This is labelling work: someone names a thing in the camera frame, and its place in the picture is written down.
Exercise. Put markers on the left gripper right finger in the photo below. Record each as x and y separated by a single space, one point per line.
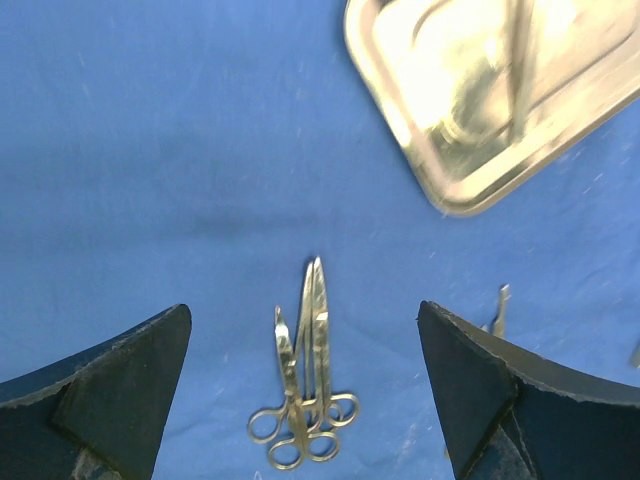
507 413

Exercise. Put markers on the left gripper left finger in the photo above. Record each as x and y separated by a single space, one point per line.
100 413

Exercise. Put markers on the steel scalpel handle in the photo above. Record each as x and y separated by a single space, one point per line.
499 323

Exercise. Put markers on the steel surgical scissors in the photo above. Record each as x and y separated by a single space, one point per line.
338 410

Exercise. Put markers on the short steel scissors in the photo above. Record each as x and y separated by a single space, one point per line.
301 436

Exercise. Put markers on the blue surgical cloth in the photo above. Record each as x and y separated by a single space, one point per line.
200 152

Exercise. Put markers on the steel instrument tray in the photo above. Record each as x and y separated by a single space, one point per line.
439 73

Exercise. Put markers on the steel tweezers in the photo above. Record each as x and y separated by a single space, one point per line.
523 39

